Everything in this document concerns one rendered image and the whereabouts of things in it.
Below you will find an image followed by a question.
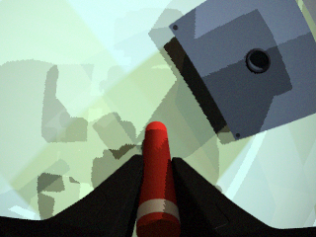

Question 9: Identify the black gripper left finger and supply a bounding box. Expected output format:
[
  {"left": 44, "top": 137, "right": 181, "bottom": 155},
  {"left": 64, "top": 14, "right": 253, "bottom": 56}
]
[{"left": 0, "top": 154, "right": 143, "bottom": 237}]

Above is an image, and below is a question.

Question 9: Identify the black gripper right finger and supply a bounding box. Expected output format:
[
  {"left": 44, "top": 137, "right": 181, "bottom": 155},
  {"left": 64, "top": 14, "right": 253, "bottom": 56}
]
[{"left": 171, "top": 158, "right": 316, "bottom": 237}]

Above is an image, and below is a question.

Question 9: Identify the grey sloped panel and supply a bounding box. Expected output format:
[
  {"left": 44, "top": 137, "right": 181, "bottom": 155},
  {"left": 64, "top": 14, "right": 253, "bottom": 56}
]
[{"left": 169, "top": 0, "right": 316, "bottom": 139}]

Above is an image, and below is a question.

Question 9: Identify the red peg with white band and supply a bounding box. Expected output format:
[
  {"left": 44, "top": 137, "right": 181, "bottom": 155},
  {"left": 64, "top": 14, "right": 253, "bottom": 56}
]
[{"left": 135, "top": 122, "right": 181, "bottom": 237}]

